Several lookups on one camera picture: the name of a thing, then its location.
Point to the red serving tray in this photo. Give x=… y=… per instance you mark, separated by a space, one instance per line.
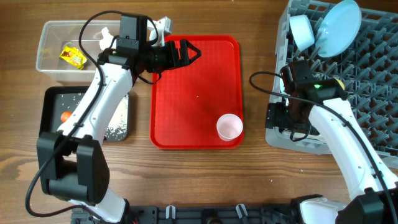
x=187 y=102

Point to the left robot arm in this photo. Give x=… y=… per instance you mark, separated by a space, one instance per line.
x=72 y=166

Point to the yellow cup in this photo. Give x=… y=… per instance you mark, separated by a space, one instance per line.
x=339 y=84

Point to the spilled rice pile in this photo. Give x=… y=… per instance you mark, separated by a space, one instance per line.
x=117 y=128

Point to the black tray bin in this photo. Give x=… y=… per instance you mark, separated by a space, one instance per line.
x=49 y=102

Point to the pink cup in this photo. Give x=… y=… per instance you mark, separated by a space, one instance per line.
x=229 y=127

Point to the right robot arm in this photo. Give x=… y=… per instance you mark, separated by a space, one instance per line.
x=322 y=105

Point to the orange carrot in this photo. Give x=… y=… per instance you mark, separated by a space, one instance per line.
x=65 y=116

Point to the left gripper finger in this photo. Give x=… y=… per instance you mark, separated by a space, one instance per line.
x=185 y=45
x=189 y=60

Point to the light blue rice bowl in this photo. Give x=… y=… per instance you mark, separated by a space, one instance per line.
x=302 y=32

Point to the yellow snack wrapper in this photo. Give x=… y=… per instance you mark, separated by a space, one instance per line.
x=73 y=56

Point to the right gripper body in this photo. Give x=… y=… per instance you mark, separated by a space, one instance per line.
x=282 y=116

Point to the light blue plate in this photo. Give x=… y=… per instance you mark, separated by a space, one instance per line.
x=338 y=29

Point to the clear plastic bin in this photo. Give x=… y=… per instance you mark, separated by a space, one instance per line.
x=58 y=34

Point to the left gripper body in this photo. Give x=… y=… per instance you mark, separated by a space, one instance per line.
x=170 y=60

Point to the white napkin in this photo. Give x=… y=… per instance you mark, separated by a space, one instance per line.
x=107 y=41

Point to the grey dishwasher rack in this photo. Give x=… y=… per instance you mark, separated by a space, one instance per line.
x=368 y=69

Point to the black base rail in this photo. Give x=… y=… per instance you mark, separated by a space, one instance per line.
x=268 y=214

